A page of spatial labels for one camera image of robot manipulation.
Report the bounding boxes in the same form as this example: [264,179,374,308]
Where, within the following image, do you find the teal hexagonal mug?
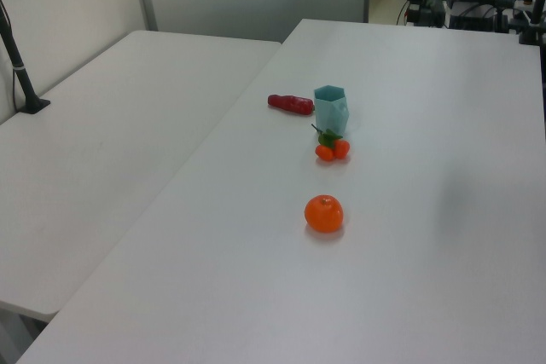
[313,84,351,135]

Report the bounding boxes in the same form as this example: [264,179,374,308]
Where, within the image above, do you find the red chili pepper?
[267,94,317,118]

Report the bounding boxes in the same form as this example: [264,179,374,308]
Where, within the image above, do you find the small tangerines with green leaves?
[311,123,351,164]

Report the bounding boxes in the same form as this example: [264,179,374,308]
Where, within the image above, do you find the large orange tangerine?
[304,194,345,234]

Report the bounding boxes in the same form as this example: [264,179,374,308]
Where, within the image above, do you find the black electronics box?
[445,0,520,34]

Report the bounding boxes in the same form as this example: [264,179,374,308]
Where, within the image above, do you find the black clamp pole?
[518,0,546,46]

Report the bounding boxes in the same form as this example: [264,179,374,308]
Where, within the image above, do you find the black camera pole with base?
[0,0,51,115]

